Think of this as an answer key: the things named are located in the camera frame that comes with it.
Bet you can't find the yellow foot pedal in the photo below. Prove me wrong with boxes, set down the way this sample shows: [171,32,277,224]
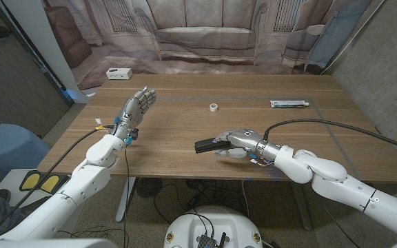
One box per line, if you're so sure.
[39,174,61,194]
[19,172,43,192]

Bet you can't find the black looped floor cable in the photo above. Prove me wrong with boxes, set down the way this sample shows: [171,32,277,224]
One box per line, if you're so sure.
[152,183,216,238]

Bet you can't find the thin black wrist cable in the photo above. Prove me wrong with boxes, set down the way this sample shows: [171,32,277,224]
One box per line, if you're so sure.
[122,143,130,248]
[321,205,356,248]

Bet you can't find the blue grey stool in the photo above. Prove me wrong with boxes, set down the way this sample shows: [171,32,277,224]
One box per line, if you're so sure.
[0,123,51,189]

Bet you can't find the white toothpaste tube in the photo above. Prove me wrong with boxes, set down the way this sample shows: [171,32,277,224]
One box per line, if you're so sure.
[269,99,311,109]

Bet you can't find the white table leg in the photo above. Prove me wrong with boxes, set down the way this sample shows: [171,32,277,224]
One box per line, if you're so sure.
[115,177,137,223]

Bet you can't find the round black floor fan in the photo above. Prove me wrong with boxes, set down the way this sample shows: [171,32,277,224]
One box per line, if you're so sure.
[135,177,164,200]

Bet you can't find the black torso electronics module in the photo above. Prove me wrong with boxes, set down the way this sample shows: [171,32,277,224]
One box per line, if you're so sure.
[196,232,227,248]

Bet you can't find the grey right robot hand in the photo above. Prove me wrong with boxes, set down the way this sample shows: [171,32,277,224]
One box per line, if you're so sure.
[214,129,284,163]

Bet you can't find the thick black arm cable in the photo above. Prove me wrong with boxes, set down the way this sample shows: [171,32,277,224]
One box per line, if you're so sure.
[0,125,115,240]
[263,118,397,155]

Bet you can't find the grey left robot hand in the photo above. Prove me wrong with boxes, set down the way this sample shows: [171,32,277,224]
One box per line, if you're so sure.
[110,85,158,144]

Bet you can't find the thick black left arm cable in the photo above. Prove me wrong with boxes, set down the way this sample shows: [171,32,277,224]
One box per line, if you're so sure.
[0,125,115,240]

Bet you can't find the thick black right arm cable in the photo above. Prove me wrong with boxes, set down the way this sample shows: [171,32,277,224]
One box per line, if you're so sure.
[263,118,397,155]

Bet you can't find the thin black left wrist cable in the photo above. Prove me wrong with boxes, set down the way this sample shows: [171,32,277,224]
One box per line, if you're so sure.
[122,143,130,248]

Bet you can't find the printed sofa backdrop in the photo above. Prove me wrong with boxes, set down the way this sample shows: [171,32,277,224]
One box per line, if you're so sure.
[41,0,385,96]

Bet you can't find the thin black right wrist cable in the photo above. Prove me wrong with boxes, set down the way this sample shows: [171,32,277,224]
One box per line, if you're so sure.
[321,205,356,248]

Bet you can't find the white power box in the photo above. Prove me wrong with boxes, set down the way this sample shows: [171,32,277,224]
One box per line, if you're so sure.
[105,68,134,81]

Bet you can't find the grey table leg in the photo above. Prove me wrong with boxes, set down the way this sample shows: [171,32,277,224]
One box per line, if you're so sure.
[289,180,314,231]

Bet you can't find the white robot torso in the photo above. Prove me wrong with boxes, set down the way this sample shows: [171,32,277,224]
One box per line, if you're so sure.
[163,205,264,248]

